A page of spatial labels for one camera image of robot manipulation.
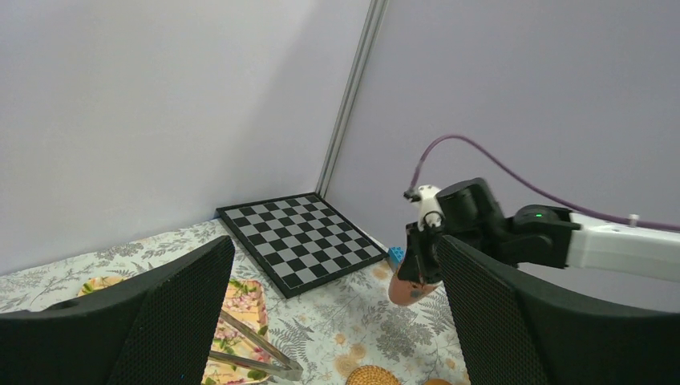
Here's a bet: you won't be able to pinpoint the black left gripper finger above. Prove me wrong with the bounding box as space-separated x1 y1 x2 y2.
1 236 235 384

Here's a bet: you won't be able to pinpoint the light brown wooden coaster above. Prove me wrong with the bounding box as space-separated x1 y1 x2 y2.
423 378 452 385

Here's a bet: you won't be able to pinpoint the woven rattan coaster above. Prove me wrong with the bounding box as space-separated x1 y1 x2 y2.
346 365 401 385

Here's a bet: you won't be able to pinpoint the floral tablecloth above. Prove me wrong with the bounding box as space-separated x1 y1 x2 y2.
1 220 469 384

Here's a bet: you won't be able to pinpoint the aluminium corner post right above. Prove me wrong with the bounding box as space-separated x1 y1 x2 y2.
315 0 389 197

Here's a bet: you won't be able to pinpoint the black grey chessboard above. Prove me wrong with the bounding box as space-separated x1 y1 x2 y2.
217 192 387 298

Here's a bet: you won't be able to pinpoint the metal tongs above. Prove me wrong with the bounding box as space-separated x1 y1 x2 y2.
208 310 303 381

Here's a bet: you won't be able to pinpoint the floral serving tray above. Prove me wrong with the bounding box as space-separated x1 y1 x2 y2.
78 276 269 384

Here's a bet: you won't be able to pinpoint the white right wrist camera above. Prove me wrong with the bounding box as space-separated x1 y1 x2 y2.
403 184 444 231

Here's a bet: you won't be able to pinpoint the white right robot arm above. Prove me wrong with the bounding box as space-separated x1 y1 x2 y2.
389 178 679 384

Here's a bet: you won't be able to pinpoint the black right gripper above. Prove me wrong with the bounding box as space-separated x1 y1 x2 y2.
398 177 679 384

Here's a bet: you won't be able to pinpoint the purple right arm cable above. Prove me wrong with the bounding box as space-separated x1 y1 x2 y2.
407 134 680 233

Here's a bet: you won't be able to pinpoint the blue toy brick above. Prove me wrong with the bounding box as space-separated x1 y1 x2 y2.
387 246 405 272

